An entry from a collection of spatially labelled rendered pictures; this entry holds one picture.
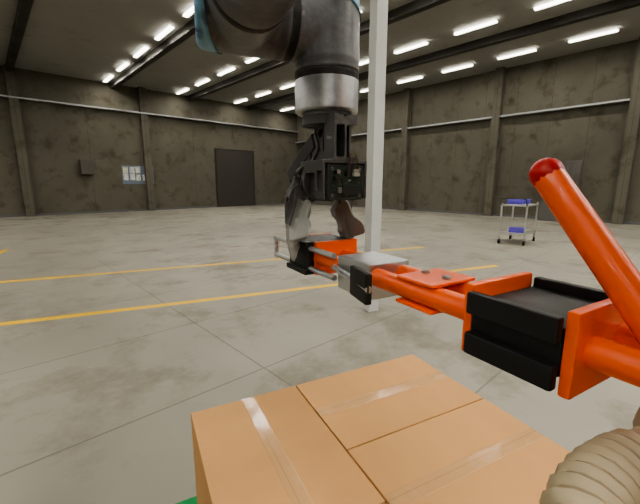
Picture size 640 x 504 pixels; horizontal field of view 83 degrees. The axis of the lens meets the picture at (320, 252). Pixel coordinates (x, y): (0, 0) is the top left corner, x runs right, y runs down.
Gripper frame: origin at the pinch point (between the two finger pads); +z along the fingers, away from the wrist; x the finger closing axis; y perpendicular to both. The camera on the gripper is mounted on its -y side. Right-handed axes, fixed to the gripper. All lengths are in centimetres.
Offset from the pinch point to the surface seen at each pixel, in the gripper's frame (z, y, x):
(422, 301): 0.6, 24.7, -2.2
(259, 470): 68, -36, 0
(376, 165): -28, -242, 196
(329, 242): -2.1, 3.6, -0.4
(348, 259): -1.2, 12.0, -2.5
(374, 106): -82, -243, 192
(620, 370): 0.2, 40.6, -2.0
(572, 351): -0.3, 38.5, -3.1
